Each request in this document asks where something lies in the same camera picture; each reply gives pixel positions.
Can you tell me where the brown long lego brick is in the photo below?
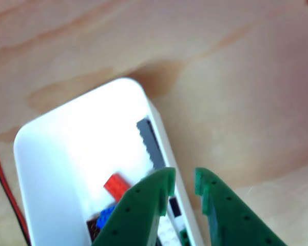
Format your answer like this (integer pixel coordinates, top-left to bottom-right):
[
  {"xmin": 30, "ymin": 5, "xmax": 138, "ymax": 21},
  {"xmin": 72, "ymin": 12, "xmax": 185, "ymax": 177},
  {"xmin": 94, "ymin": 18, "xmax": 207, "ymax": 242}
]
[{"xmin": 86, "ymin": 217, "xmax": 101, "ymax": 243}]

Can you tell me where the white plastic bin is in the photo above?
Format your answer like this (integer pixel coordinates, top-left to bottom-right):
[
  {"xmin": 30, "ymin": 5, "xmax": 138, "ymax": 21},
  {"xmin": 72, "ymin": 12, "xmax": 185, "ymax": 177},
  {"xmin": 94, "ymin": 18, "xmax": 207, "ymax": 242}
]
[{"xmin": 13, "ymin": 77, "xmax": 205, "ymax": 246}]

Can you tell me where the green lego brick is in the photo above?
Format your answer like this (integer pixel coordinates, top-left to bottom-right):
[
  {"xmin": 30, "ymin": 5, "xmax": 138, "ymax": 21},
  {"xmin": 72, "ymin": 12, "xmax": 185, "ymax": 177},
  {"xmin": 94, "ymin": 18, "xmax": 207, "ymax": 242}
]
[{"xmin": 181, "ymin": 229, "xmax": 191, "ymax": 246}]

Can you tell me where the dark grey long lego brick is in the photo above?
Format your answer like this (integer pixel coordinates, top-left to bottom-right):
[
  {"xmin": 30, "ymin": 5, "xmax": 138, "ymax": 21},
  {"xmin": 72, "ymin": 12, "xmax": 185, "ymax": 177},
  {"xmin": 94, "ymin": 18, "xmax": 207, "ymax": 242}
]
[{"xmin": 136, "ymin": 116, "xmax": 168, "ymax": 172}]

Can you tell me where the blue 2x2 lego brick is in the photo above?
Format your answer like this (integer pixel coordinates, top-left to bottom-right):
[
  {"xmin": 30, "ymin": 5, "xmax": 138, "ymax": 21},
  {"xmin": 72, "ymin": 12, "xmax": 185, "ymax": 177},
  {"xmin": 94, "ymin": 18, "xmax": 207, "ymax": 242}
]
[{"xmin": 97, "ymin": 204, "xmax": 117, "ymax": 229}]

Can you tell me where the white long lego plate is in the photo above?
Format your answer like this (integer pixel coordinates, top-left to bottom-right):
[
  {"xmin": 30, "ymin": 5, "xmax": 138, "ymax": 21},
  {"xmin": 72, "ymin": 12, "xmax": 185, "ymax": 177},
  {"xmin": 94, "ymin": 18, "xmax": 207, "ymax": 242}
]
[{"xmin": 157, "ymin": 216, "xmax": 182, "ymax": 246}]

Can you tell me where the red cable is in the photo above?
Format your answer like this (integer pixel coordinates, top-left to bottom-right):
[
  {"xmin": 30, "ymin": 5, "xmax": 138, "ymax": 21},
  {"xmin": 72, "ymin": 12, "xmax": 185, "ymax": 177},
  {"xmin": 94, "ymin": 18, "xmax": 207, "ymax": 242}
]
[{"xmin": 0, "ymin": 135, "xmax": 29, "ymax": 241}]

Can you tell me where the small black lego brick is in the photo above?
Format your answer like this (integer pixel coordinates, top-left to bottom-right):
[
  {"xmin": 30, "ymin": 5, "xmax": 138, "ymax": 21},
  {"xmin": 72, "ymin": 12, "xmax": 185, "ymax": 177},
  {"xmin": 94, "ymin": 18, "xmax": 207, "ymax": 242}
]
[{"xmin": 168, "ymin": 197, "xmax": 183, "ymax": 217}]

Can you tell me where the red 2x4 lego brick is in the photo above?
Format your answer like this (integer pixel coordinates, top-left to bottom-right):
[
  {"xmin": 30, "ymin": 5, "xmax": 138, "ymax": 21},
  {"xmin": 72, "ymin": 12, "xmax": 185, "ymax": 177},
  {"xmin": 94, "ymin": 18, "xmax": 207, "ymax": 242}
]
[{"xmin": 103, "ymin": 173, "xmax": 134, "ymax": 202}]

